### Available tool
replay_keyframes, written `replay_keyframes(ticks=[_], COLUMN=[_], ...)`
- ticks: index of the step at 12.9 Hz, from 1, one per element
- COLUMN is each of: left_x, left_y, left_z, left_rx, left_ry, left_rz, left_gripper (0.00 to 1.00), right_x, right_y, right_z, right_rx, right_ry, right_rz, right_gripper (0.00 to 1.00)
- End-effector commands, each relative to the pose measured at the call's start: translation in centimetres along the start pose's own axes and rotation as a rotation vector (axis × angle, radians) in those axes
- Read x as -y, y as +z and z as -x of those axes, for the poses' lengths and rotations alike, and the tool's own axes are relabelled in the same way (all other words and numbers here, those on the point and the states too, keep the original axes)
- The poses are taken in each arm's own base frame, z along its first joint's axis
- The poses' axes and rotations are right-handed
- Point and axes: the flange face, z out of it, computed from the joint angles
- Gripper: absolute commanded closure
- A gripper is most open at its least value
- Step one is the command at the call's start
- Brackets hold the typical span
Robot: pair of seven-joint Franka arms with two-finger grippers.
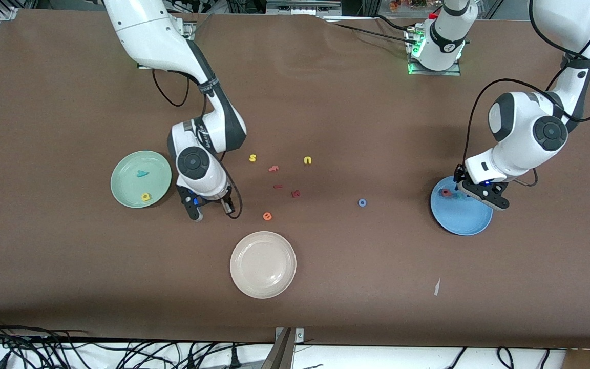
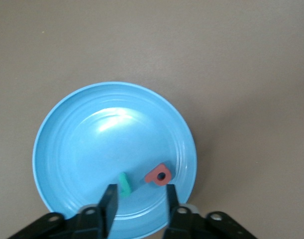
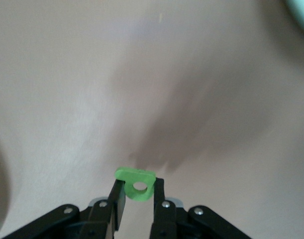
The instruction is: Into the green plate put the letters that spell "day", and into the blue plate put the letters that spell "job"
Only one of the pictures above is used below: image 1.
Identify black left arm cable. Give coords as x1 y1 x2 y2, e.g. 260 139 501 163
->
461 0 590 188

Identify looped black cable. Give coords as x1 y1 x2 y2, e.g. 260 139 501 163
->
496 346 516 369

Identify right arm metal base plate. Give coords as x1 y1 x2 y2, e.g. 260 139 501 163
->
136 18 194 69

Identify blue plate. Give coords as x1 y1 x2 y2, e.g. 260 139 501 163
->
430 175 494 236

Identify orange background objects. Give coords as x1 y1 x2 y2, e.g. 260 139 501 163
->
390 0 431 12

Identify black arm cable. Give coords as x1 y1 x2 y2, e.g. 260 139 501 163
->
461 0 590 188
153 69 243 220

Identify short black table cable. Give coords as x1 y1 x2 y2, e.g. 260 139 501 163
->
374 14 418 32

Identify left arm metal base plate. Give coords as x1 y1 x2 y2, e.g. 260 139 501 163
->
407 28 462 76

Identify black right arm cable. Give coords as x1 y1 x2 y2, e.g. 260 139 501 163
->
153 69 243 220

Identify aluminium background profile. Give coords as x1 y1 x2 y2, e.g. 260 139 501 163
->
266 0 342 16

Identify small aluminium bracket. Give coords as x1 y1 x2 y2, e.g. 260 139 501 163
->
276 328 304 345

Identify long black table cable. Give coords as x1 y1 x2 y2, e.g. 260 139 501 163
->
332 23 416 46

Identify beige plate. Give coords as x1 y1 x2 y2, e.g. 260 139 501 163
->
229 231 297 299

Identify green plate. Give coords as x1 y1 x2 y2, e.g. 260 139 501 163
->
110 150 173 209

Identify tangled black cables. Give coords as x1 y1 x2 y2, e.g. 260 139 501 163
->
0 315 275 369

